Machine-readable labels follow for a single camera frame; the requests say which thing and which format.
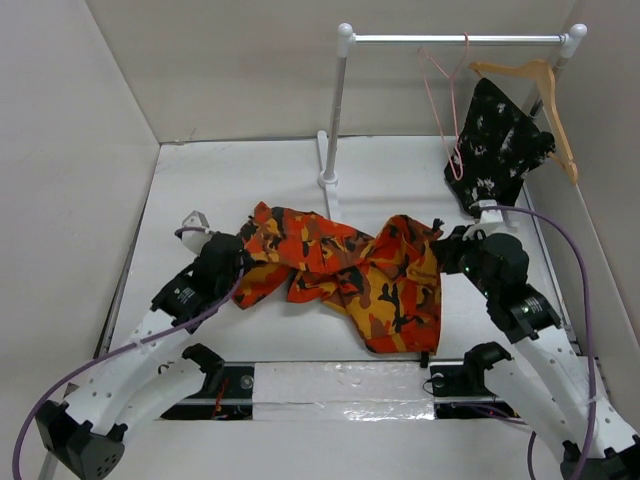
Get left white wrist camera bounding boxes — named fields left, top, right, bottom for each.
left=174, top=210, right=214, bottom=255

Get white metal clothes rack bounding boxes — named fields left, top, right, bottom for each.
left=316, top=22, right=589, bottom=231

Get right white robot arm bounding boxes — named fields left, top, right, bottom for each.
left=432, top=226, right=639, bottom=479

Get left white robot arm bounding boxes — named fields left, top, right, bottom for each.
left=35, top=232, right=247, bottom=479

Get black white patterned garment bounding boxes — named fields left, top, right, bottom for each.
left=444, top=78, right=556, bottom=218

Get wooden clothes hanger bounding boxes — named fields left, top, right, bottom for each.
left=469, top=60, right=578, bottom=186

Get orange camouflage trousers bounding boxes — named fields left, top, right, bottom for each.
left=234, top=202, right=444, bottom=355

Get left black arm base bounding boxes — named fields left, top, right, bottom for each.
left=161, top=363, right=255, bottom=421

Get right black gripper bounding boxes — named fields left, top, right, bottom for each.
left=431, top=223, right=497, bottom=299

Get pink wire hanger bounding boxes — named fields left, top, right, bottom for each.
left=417, top=32, right=470, bottom=181

